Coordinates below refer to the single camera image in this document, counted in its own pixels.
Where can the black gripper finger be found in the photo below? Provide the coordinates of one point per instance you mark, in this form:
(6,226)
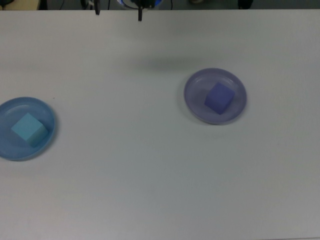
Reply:
(97,10)
(140,15)

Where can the purple cube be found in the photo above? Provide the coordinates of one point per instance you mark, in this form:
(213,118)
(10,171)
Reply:
(219,98)

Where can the cyan cube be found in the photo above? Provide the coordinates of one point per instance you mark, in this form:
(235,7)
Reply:
(28,130)

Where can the white blue round object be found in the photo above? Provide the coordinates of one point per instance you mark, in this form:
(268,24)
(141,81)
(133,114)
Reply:
(159,2)

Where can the purple plate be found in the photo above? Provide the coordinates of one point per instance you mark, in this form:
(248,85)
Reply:
(200,110)

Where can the blue plate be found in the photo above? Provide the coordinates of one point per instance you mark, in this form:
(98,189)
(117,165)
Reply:
(15,152)

